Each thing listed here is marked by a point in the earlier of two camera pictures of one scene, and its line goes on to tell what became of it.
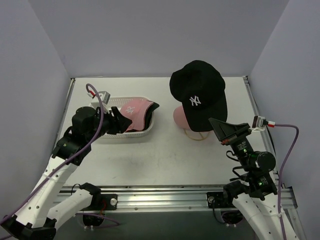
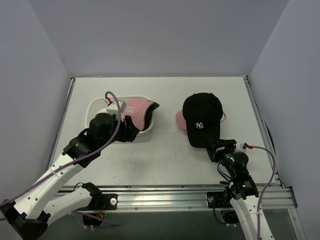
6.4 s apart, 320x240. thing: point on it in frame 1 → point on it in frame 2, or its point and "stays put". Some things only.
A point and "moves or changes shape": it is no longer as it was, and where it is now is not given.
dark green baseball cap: [147, 117] stays put
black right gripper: [235, 135] → [220, 149]
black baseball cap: [200, 86] moves or changes shape
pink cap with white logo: [134, 109] stays put
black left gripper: [113, 122] → [128, 128]
